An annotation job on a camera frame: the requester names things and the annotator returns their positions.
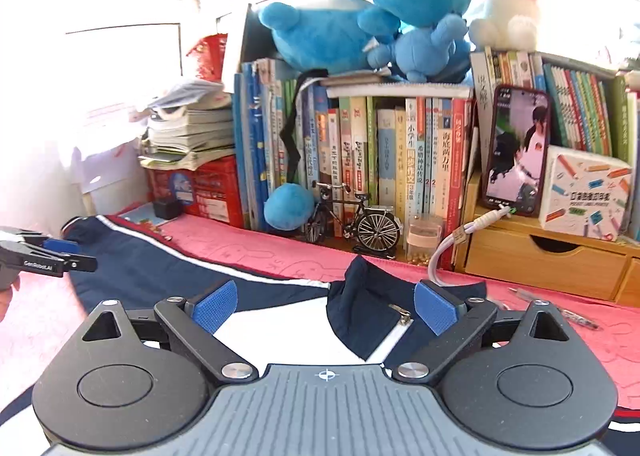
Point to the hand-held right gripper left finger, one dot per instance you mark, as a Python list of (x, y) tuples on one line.
[(215, 308)]

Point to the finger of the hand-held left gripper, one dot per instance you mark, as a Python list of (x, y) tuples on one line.
[(45, 263), (62, 246)]

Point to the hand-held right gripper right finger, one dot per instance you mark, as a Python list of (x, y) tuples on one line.
[(435, 308)]

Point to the navy white red jacket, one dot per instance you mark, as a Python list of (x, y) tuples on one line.
[(150, 266)]

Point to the person's left hand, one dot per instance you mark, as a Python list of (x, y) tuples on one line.
[(6, 306)]

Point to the small glass jar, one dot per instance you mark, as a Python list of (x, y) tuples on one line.
[(425, 236)]

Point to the wooden drawer organizer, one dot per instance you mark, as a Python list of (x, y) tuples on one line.
[(500, 256)]

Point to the miniature black bicycle model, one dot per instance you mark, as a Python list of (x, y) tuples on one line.
[(377, 231)]

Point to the red plastic crate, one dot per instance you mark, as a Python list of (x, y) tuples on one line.
[(215, 191)]

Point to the blue plush ball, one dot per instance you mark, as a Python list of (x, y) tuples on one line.
[(287, 208)]

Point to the clear pen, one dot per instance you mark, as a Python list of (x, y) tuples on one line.
[(575, 318)]

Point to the row of children's books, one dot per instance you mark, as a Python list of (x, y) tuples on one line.
[(390, 156)]

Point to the stack of paper booklets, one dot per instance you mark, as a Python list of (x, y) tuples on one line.
[(190, 136)]

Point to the black smartphone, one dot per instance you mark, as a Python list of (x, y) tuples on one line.
[(515, 151)]

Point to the white pencil print box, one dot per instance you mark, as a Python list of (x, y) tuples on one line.
[(585, 196)]

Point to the red plastic basket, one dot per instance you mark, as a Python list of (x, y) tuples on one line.
[(210, 56)]

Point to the row of green spined books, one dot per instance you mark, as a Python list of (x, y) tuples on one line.
[(575, 101)]

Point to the small blue plush toy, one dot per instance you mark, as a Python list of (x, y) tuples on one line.
[(425, 51)]

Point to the large blue plush toy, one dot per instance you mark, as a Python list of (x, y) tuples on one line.
[(320, 36)]

